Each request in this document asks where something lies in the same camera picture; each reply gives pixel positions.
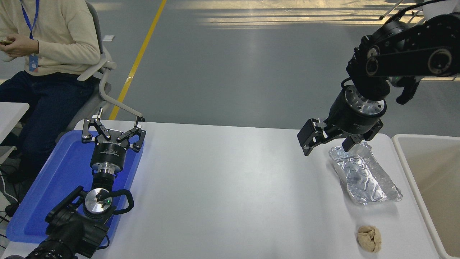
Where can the phone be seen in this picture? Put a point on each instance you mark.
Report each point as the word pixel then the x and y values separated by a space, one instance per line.
pixel 4 42

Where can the person's hand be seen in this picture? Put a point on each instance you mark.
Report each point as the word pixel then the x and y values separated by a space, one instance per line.
pixel 21 46

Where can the silver foil tray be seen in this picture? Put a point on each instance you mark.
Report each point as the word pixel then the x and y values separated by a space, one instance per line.
pixel 364 178

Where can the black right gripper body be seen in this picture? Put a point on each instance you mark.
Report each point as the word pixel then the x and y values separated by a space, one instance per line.
pixel 354 124

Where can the white side table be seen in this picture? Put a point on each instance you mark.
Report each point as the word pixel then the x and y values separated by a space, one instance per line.
pixel 10 115

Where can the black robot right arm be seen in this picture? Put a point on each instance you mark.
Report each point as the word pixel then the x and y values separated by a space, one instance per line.
pixel 406 54

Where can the grey office chair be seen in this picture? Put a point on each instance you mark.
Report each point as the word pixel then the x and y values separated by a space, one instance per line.
pixel 104 90

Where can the white paper scrap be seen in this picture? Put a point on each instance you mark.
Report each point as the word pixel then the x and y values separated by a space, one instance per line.
pixel 108 37

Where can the blue plastic tray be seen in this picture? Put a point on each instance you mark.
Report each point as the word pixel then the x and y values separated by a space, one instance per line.
pixel 54 187

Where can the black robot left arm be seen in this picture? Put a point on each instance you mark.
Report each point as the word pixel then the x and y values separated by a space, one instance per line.
pixel 68 226

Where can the seated person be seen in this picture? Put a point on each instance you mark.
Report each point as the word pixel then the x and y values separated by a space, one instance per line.
pixel 61 36

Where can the large pale bin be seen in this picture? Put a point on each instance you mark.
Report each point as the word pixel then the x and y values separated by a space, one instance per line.
pixel 431 172

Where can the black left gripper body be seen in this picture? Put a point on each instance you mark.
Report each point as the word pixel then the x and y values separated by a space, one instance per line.
pixel 109 153

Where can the crumpled tan paper ball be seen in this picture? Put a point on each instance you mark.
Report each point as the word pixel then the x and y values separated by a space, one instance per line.
pixel 369 238

